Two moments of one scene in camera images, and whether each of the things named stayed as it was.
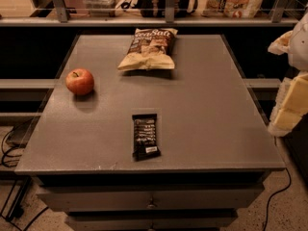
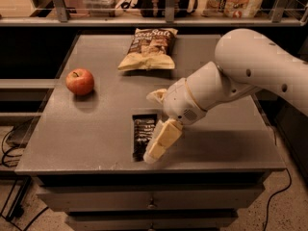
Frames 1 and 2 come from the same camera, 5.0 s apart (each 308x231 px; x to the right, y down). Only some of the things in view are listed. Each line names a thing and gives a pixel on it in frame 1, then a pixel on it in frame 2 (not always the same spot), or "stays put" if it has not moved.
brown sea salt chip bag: [150, 49] stays put
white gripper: [299, 47] to [180, 100]
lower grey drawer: [155, 219] stays put
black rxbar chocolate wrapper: [144, 131] stays put
